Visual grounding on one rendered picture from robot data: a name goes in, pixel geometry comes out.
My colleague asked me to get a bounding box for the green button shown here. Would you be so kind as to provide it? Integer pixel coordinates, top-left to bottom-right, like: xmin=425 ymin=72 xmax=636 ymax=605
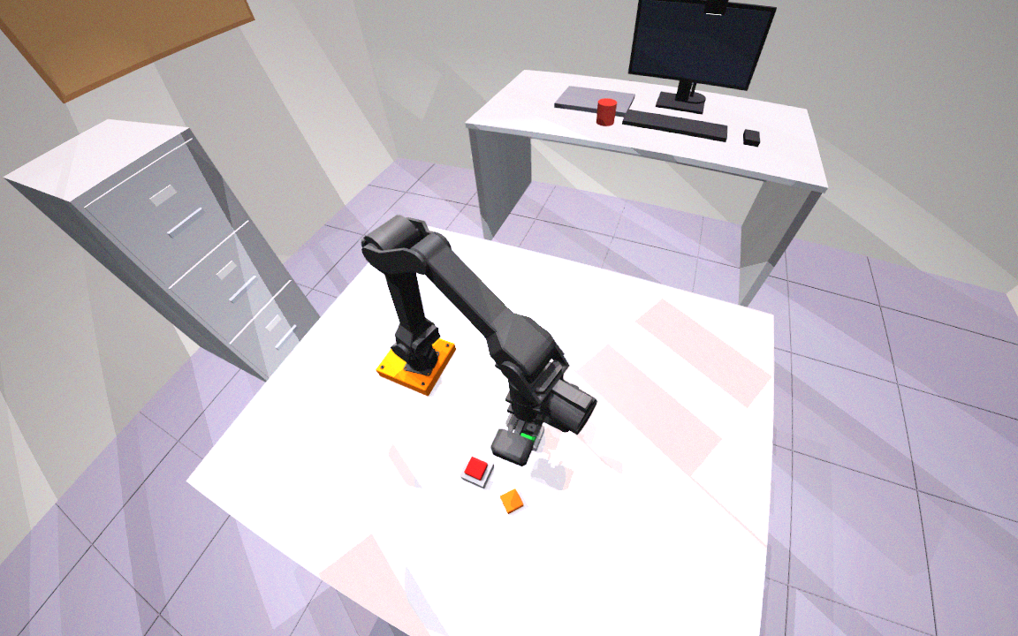
xmin=521 ymin=426 xmax=545 ymax=451

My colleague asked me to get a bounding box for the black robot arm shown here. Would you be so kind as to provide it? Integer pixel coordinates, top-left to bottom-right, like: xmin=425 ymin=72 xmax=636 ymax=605
xmin=361 ymin=215 xmax=598 ymax=435

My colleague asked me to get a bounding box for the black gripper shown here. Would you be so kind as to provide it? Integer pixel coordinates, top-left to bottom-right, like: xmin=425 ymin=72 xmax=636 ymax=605
xmin=490 ymin=391 xmax=542 ymax=466

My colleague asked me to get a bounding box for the red button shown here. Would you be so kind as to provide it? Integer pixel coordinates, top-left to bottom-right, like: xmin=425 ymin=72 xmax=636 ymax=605
xmin=460 ymin=453 xmax=494 ymax=489

